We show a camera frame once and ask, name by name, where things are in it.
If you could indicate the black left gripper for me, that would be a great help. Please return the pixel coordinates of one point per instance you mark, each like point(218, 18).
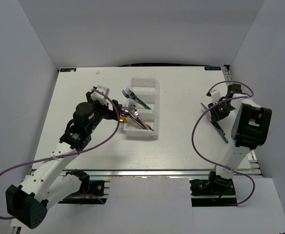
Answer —
point(109, 114)

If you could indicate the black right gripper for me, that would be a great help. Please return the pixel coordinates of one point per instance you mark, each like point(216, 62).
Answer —
point(216, 116)

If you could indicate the knife with teal handle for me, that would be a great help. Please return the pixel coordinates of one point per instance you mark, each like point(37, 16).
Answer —
point(220, 131)

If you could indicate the gold spoon ornate handle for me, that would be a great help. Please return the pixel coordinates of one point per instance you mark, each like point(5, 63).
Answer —
point(135, 124)

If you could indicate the purple metallic spoon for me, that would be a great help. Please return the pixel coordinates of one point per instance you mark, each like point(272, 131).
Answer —
point(127, 118)

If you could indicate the silver spoon green handle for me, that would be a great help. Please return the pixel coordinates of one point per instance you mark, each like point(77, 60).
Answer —
point(125, 113)

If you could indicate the plain silver fork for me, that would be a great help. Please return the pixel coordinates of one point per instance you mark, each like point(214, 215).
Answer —
point(128, 93)

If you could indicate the silver fork green handle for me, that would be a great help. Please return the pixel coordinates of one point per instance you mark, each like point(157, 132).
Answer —
point(136, 99)

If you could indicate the knife with dark handle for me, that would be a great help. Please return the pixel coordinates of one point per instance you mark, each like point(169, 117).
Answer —
point(207, 115)

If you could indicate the silver spoon pink handle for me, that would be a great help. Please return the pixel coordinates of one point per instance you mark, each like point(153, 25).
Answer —
point(133, 110)

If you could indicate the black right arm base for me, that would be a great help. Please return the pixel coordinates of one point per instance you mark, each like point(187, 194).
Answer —
point(212, 192)

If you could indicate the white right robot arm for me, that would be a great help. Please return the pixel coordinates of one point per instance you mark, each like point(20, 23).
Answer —
point(249, 129)

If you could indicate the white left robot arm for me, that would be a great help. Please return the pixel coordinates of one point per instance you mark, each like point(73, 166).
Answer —
point(30, 201)

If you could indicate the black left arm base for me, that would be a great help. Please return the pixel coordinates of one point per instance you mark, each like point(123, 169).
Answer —
point(96, 194)

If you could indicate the blue label sticker right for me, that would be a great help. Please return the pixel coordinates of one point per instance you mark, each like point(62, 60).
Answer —
point(212, 68)

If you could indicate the blue label sticker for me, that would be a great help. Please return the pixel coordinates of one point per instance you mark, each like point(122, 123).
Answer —
point(67, 70)
point(212, 68)

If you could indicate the blue label sticker left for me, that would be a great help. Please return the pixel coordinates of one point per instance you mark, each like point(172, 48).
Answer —
point(67, 70)

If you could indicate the white three-compartment plastic tray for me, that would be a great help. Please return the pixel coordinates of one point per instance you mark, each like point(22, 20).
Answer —
point(148, 90)

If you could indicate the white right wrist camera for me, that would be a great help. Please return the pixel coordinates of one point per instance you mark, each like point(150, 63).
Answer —
point(214, 95)

